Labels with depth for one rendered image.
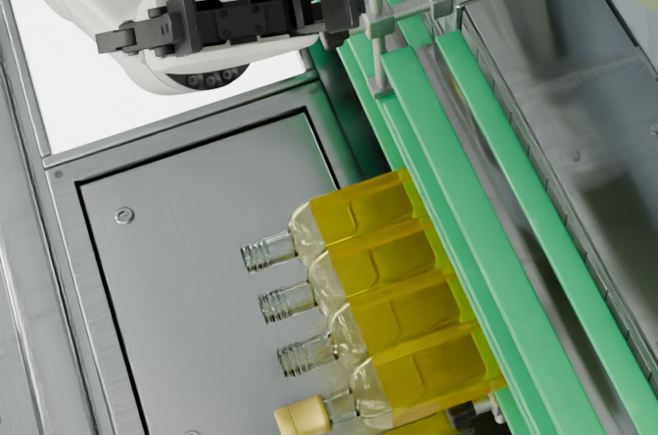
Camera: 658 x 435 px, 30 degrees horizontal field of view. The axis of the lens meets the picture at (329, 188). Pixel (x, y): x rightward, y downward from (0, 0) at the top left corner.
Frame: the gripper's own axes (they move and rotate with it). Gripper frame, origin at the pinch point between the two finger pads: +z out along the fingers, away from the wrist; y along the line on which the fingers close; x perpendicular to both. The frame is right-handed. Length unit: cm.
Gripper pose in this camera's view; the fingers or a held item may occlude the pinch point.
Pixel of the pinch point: (268, 12)
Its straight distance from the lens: 68.6
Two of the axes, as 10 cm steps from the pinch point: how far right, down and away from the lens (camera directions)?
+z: 3.3, 0.4, -9.4
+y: 9.3, -1.9, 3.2
